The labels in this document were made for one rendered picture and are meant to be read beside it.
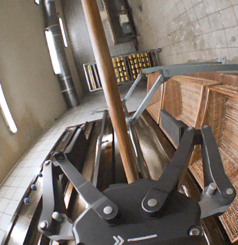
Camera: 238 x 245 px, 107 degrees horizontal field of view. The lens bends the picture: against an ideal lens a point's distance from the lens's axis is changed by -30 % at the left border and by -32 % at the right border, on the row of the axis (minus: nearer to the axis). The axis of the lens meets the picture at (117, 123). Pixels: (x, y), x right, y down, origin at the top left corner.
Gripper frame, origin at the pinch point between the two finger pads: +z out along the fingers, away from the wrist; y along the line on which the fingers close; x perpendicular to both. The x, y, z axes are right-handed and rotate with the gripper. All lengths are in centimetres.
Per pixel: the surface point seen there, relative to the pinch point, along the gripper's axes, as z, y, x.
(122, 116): 7.0, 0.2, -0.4
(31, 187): 37, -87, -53
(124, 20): 433, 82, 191
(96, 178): 30, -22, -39
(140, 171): 7.5, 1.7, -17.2
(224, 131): 34, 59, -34
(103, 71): 6.7, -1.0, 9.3
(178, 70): 42, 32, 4
